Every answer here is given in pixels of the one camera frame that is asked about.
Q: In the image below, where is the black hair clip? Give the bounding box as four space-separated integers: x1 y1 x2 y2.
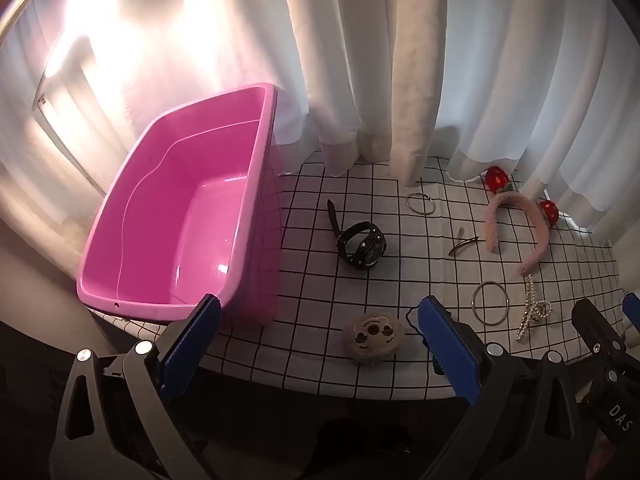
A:
447 227 486 257

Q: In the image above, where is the dark scalloped hair accessory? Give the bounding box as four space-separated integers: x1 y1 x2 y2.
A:
406 307 446 376

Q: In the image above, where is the beige curtain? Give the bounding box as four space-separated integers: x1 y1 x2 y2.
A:
277 0 448 186

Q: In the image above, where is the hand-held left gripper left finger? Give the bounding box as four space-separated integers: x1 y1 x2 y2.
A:
50 294 223 480

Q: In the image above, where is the white black-grid tablecloth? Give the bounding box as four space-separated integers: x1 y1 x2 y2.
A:
92 152 640 401

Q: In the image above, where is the pink plastic basin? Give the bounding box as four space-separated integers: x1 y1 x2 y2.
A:
76 82 281 328

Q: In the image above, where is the black wrist watch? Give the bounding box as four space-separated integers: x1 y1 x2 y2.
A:
327 199 388 271

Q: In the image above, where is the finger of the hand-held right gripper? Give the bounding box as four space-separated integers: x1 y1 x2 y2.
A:
621 291 640 347
571 299 628 378

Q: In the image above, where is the pink fluffy mushroom headband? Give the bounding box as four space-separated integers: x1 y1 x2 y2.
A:
481 165 560 277

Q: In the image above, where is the round beige plush hair clip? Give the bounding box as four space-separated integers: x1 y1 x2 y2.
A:
341 312 405 361

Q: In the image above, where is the white sheer curtain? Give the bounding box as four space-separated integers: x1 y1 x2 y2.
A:
0 0 640 231

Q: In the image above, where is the large silver bangle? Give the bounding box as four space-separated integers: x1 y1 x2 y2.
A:
471 281 511 326

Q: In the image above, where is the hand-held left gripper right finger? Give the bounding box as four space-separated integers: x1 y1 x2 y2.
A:
417 295 601 480

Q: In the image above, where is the small silver hoop bracelet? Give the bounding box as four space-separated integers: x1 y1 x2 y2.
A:
405 192 435 217

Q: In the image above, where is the pearl hair clip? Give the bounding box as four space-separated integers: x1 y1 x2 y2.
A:
515 275 553 343

